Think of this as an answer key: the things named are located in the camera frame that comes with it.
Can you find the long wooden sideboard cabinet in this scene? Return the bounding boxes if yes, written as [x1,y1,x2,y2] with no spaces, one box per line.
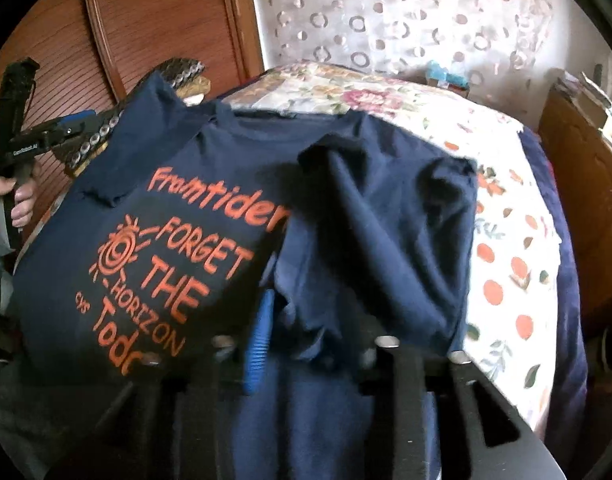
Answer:
[538,89,612,318]

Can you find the black circle patterned pillow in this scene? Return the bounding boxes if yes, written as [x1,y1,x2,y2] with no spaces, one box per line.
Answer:
[60,56,207,172]

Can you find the orange fruit print bedsheet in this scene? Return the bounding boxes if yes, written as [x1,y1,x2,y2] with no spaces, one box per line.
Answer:
[438,113,560,432]

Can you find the wooden louvered wardrobe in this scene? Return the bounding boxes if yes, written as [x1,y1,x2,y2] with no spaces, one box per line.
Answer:
[0,0,265,241]

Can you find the navy printed t-shirt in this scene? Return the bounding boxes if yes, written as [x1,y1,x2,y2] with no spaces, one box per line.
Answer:
[0,76,477,479]

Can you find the blue item cardboard box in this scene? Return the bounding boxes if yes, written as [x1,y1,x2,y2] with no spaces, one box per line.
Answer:
[425,61,470,98]

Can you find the floral bed quilt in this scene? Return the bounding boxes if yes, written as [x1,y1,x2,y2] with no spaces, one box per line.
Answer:
[225,62,484,128]

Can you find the stack of papers and boxes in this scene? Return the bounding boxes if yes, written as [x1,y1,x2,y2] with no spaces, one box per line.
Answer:
[554,70,612,148]

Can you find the navy blue fleece blanket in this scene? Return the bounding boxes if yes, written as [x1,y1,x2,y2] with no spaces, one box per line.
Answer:
[519,128,588,463]

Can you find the person left hand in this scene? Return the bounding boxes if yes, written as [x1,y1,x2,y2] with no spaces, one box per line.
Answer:
[0,177,37,228]

